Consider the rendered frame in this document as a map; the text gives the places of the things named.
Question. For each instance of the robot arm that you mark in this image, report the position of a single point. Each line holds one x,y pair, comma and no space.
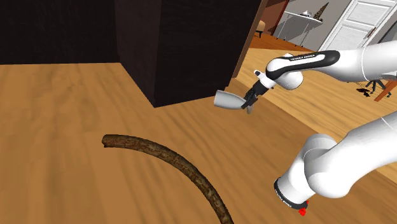
335,167

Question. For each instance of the dark wooden cabinet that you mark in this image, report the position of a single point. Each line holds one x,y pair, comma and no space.
192,49

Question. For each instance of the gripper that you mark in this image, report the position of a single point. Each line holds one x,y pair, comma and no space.
255,91

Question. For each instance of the white panel door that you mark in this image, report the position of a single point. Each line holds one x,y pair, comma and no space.
350,24

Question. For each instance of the white side table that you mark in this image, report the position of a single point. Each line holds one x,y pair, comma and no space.
300,19

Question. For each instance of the beige armchair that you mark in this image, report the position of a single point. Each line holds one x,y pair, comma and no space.
260,28

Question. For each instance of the brown curved carved stick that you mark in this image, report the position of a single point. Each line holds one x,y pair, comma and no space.
173,158

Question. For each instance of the white cup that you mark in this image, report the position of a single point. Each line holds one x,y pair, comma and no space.
227,100

